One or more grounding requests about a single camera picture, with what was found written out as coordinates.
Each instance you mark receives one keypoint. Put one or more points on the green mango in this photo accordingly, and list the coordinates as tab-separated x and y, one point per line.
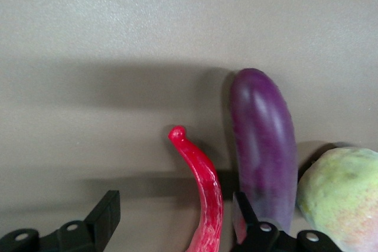
339	199

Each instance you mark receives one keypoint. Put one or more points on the purple eggplant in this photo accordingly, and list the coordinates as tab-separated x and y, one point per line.
263	145

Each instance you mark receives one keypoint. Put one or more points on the red chili pepper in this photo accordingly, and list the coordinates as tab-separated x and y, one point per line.
209	193

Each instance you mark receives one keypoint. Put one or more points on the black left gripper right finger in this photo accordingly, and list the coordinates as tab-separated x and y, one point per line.
251	234

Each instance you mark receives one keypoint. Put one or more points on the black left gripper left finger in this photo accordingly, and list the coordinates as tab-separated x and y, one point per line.
100	222

